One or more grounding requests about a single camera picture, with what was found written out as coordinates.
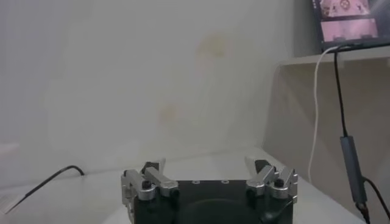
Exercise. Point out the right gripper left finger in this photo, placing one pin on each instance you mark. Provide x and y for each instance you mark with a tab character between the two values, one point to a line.
160	181

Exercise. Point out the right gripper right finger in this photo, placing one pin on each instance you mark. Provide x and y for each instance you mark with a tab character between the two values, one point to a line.
262	179

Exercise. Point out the black laptop with pink screen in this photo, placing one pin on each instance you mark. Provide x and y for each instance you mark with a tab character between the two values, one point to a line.
350	27

